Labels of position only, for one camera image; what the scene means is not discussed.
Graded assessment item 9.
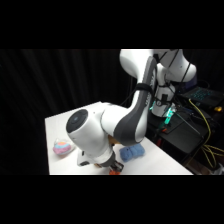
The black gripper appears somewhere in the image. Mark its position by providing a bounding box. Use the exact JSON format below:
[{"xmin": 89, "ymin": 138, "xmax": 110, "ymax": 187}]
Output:
[{"xmin": 105, "ymin": 158, "xmax": 125, "ymax": 175}]

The blue fluffy cloth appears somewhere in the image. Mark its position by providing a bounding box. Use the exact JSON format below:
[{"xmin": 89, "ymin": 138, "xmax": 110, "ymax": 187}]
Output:
[{"xmin": 119, "ymin": 143, "xmax": 146, "ymax": 163}]

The pastel multicoloured plush toy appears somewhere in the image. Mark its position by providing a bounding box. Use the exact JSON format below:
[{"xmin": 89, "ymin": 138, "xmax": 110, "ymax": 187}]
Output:
[{"xmin": 52, "ymin": 137, "xmax": 76, "ymax": 157}]

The black robot stand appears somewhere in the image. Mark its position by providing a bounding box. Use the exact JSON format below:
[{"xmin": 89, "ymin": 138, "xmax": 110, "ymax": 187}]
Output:
[{"xmin": 144, "ymin": 99, "xmax": 224, "ymax": 165}]

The black laptop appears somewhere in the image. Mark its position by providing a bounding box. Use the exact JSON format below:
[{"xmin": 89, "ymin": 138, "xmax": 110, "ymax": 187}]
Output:
[{"xmin": 180, "ymin": 85, "xmax": 224, "ymax": 110}]

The black curtain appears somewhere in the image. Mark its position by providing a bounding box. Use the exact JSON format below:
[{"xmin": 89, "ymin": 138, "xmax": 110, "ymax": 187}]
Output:
[{"xmin": 0, "ymin": 49, "xmax": 224, "ymax": 176}]

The brass camera mount bracket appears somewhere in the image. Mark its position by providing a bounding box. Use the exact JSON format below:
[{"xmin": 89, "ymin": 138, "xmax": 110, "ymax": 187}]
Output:
[{"xmin": 109, "ymin": 137, "xmax": 121, "ymax": 147}]

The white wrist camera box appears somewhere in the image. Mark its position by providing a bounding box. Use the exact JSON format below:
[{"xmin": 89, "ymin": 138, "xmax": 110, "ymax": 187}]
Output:
[{"xmin": 76, "ymin": 150, "xmax": 93, "ymax": 167}]

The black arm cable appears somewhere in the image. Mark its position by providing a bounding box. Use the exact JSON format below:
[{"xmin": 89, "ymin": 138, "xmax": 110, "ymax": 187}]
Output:
[{"xmin": 119, "ymin": 49, "xmax": 188, "ymax": 108}]

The yellow cable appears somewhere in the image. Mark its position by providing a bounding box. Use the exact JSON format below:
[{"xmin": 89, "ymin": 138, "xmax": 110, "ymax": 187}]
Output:
[{"xmin": 187, "ymin": 98, "xmax": 224, "ymax": 169}]

